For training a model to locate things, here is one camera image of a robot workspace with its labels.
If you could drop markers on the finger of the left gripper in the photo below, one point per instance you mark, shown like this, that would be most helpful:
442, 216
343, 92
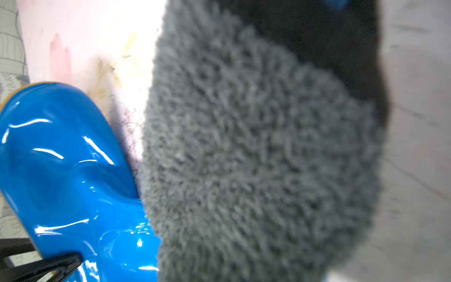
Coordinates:
61, 266

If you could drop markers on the blue rubber boot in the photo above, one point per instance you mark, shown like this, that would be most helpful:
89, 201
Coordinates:
67, 180

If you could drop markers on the grey microfibre cloth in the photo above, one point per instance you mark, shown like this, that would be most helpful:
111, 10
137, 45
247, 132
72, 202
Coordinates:
262, 144

